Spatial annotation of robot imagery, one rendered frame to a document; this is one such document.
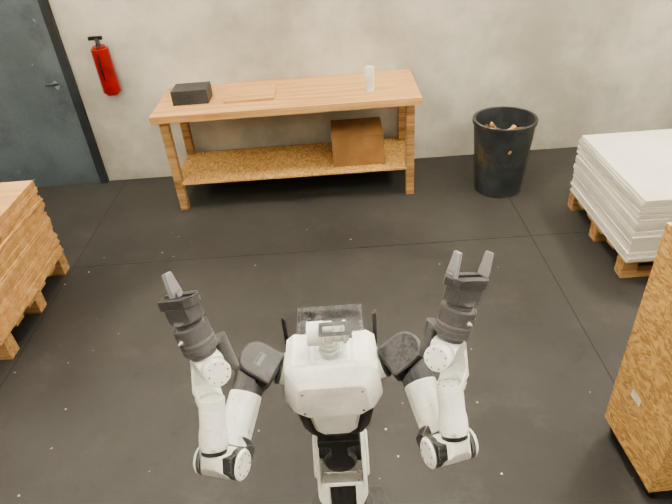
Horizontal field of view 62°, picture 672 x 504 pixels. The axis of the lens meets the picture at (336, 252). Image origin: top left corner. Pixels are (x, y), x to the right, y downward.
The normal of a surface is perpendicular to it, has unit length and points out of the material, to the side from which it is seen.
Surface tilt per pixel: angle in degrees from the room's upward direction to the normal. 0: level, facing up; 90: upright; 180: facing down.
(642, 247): 90
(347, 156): 90
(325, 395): 90
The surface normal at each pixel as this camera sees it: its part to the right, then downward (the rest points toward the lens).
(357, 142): 0.03, 0.57
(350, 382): -0.04, -0.18
